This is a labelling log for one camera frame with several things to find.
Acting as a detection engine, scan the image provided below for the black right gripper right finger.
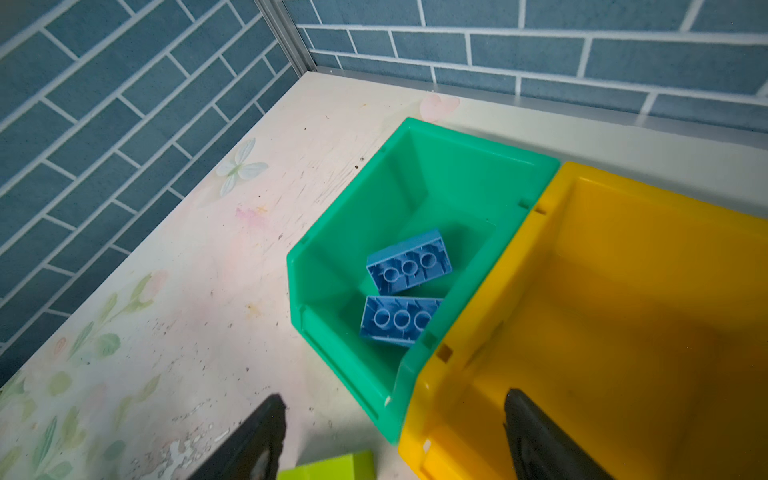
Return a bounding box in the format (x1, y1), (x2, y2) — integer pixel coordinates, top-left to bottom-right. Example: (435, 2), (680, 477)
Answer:
(504, 389), (612, 480)

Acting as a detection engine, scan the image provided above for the blue lego brick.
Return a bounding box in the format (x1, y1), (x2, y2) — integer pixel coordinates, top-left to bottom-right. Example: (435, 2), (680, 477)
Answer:
(359, 296), (443, 347)
(366, 229), (453, 296)

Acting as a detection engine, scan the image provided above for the lime lego brick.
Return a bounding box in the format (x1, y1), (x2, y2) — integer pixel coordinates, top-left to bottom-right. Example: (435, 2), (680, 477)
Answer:
(277, 450), (377, 480)

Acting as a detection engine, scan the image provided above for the aluminium corner post left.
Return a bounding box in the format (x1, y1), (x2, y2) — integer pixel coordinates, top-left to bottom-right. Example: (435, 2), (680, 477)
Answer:
(254, 0), (317, 77)

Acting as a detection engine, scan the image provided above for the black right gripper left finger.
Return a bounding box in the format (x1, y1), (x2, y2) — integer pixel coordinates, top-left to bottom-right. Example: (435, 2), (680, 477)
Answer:
(190, 394), (286, 480)

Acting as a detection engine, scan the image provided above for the green plastic bin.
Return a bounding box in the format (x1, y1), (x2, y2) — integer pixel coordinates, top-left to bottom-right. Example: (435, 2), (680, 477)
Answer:
(287, 118), (560, 443)

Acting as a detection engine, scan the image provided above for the yellow plastic bin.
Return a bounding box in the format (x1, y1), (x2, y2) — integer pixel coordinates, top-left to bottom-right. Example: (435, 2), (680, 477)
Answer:
(398, 163), (767, 479)

